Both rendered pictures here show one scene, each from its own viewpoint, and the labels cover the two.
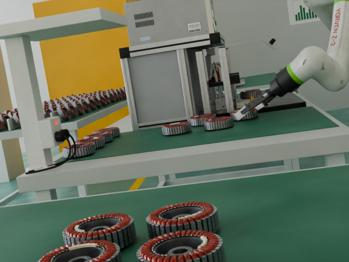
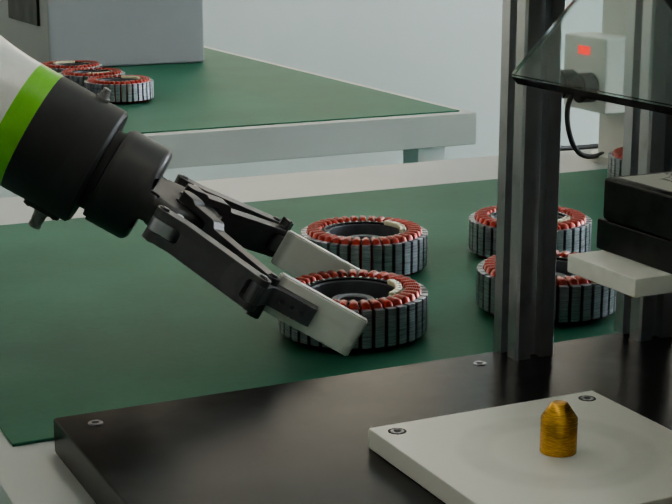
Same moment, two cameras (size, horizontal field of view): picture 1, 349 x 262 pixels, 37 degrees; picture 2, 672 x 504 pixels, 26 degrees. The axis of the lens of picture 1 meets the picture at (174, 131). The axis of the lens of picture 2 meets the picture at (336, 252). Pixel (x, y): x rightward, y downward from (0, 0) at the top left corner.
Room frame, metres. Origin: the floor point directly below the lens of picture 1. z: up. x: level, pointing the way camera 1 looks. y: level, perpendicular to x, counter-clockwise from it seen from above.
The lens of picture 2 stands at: (2.96, -0.88, 1.06)
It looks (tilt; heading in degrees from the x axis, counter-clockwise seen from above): 13 degrees down; 146
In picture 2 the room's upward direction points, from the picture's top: straight up
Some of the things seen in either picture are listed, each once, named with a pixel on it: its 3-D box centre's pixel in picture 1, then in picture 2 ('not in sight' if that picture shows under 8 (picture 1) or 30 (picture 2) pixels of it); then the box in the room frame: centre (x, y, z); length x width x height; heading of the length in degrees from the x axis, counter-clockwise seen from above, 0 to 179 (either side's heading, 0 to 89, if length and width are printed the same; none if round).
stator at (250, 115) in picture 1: (243, 114); (353, 308); (2.10, -0.29, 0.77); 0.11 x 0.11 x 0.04
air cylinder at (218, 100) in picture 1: (221, 103); not in sight; (2.45, -0.24, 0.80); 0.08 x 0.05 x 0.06; 172
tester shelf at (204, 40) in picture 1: (178, 46); not in sight; (2.59, -0.08, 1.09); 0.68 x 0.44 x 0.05; 172
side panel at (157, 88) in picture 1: (158, 90); not in sight; (2.28, 0.04, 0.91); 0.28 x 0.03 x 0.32; 82
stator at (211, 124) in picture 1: (218, 123); (364, 247); (1.94, -0.17, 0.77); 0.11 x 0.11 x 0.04
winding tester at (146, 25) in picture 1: (174, 21); not in sight; (2.60, -0.08, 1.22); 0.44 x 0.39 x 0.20; 172
